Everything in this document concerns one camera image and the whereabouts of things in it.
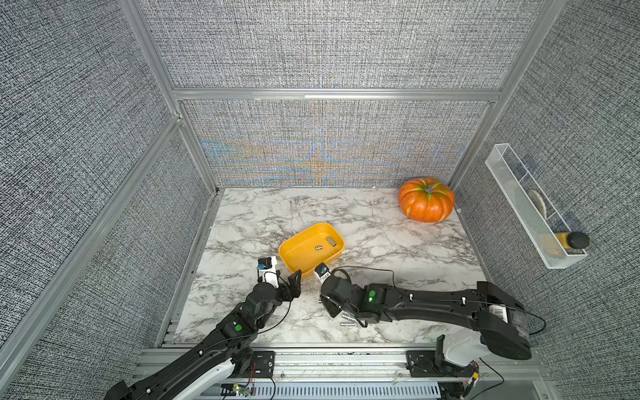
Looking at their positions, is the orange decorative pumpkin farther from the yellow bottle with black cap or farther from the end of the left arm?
the end of the left arm

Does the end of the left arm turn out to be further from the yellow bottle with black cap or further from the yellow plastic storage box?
the yellow bottle with black cap

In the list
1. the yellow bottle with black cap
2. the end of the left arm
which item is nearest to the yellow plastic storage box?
the end of the left arm

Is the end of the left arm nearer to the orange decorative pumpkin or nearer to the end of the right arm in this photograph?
the end of the right arm

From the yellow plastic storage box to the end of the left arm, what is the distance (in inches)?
7.3

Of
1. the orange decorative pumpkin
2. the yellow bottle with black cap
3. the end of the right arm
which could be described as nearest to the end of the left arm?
the end of the right arm

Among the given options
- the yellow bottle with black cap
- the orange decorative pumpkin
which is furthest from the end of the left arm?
the yellow bottle with black cap

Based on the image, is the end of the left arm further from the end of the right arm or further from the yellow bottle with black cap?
the yellow bottle with black cap

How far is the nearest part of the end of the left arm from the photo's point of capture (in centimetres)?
70

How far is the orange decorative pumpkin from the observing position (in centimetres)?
100

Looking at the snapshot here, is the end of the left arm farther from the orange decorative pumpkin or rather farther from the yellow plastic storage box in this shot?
the orange decorative pumpkin

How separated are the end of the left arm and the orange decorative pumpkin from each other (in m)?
0.58

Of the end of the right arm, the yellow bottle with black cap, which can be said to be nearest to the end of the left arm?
the end of the right arm

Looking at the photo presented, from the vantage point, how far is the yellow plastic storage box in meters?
0.96

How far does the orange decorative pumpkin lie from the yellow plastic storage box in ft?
1.09
